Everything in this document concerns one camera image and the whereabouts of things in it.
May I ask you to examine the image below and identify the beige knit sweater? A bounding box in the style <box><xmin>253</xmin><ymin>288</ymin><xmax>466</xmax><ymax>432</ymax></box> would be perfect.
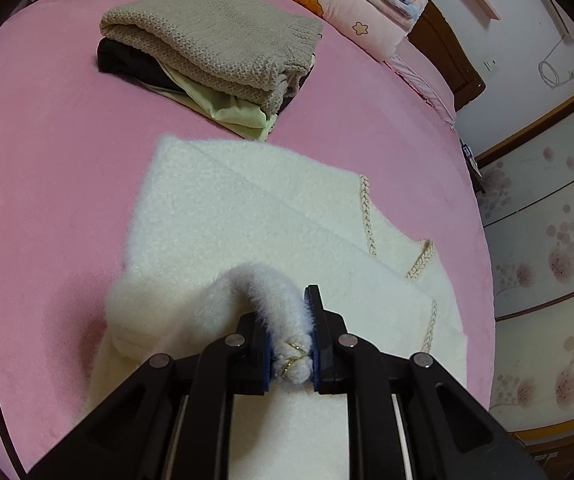
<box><xmin>100</xmin><ymin>0</ymin><xmax>324</xmax><ymax>114</ymax></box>

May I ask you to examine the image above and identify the dark wooden headboard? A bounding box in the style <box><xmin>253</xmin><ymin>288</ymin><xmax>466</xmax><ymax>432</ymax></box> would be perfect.
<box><xmin>409</xmin><ymin>0</ymin><xmax>486</xmax><ymax>112</ymax></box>

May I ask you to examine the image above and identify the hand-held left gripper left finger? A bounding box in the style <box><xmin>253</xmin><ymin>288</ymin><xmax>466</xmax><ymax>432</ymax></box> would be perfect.
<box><xmin>27</xmin><ymin>314</ymin><xmax>274</xmax><ymax>480</ymax></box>

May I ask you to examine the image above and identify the white fluffy cardigan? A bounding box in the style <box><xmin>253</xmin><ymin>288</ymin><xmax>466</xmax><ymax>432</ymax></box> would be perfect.
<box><xmin>84</xmin><ymin>134</ymin><xmax>469</xmax><ymax>480</ymax></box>

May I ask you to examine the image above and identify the pink pillow with flower prints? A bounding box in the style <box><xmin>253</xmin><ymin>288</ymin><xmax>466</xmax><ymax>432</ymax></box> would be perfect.
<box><xmin>268</xmin><ymin>0</ymin><xmax>414</xmax><ymax>62</ymax></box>

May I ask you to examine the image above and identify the black folded garment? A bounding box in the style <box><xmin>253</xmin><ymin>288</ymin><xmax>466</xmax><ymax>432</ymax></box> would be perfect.
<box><xmin>96</xmin><ymin>39</ymin><xmax>314</xmax><ymax>107</ymax></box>

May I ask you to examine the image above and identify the floral print wardrobe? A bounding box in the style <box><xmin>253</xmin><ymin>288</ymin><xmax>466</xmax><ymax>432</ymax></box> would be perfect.
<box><xmin>454</xmin><ymin>77</ymin><xmax>574</xmax><ymax>467</ymax></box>

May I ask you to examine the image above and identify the bed with pink sheet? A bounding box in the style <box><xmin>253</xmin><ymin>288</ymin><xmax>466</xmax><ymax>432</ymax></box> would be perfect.
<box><xmin>0</xmin><ymin>0</ymin><xmax>496</xmax><ymax>480</ymax></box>

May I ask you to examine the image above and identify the light green folded garment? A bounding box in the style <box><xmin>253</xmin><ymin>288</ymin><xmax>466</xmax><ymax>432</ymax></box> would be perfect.
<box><xmin>144</xmin><ymin>62</ymin><xmax>281</xmax><ymax>142</ymax></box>

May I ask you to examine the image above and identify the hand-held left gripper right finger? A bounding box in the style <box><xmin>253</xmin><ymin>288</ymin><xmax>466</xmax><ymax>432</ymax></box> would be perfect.
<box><xmin>305</xmin><ymin>284</ymin><xmax>548</xmax><ymax>480</ymax></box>

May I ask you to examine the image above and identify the white wall cable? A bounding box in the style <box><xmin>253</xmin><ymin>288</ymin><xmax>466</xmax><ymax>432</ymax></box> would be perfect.
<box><xmin>538</xmin><ymin>25</ymin><xmax>574</xmax><ymax>91</ymax></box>

